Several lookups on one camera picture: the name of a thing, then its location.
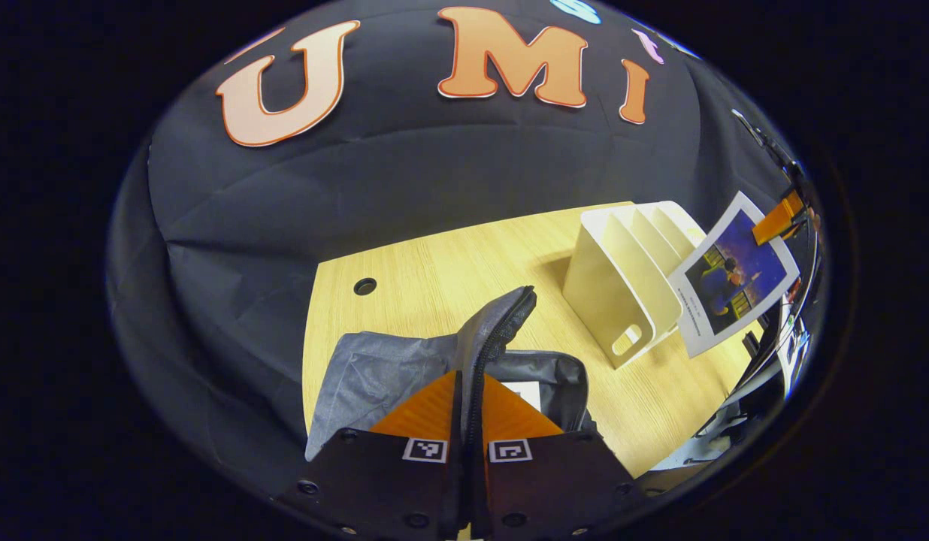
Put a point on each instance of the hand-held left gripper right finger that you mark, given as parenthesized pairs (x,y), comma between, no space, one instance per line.
(555,488)

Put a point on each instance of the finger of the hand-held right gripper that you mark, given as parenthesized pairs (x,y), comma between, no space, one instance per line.
(776,219)

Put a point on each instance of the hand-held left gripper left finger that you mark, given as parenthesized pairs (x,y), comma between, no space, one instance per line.
(374,481)

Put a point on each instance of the blue painting cover book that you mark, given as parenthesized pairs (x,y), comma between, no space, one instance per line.
(735,278)

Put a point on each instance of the grey portrait cover book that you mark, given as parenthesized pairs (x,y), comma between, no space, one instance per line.
(525,394)

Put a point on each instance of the grey schoolbag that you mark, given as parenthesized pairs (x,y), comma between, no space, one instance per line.
(374,376)

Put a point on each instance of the white bookshelf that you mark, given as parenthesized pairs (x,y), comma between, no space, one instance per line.
(607,285)

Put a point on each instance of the cluttered side desk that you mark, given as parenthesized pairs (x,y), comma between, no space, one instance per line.
(795,353)

